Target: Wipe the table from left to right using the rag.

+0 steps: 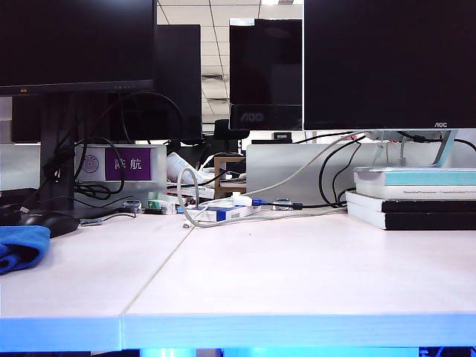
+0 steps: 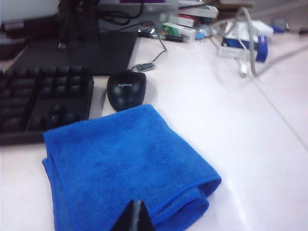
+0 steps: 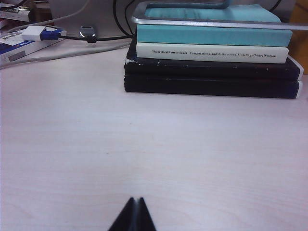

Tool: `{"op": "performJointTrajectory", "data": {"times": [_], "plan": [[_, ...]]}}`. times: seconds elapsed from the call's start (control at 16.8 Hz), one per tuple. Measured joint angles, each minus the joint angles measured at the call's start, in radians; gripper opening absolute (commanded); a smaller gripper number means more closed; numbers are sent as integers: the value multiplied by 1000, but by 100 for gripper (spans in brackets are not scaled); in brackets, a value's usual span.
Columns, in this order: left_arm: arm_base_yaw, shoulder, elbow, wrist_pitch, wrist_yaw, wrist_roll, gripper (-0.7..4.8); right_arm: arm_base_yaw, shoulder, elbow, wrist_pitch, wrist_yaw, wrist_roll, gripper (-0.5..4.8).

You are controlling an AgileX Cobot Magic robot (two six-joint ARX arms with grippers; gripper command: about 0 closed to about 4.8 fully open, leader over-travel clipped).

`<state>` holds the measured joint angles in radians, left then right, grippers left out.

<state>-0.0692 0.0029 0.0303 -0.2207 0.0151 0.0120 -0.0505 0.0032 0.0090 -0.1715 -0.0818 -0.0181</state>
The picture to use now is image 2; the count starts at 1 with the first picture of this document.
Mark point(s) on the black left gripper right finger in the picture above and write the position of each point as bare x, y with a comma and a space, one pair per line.
144, 220

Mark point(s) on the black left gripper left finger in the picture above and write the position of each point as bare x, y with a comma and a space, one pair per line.
128, 219

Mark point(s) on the blue microfibre rag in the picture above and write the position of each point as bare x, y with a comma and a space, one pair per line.
115, 158

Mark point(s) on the black computer mouse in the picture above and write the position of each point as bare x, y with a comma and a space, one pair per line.
126, 91

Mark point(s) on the black keyboard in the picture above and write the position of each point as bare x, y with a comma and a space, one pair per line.
43, 106

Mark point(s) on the small silver USB adapter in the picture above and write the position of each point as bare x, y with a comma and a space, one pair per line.
144, 67

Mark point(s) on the black monitor with black stand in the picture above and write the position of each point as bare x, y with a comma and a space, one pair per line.
96, 55

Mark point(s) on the green and white small box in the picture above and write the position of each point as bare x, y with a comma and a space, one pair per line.
178, 31

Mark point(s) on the blue and white cardboard box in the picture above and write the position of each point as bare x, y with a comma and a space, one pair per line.
247, 47

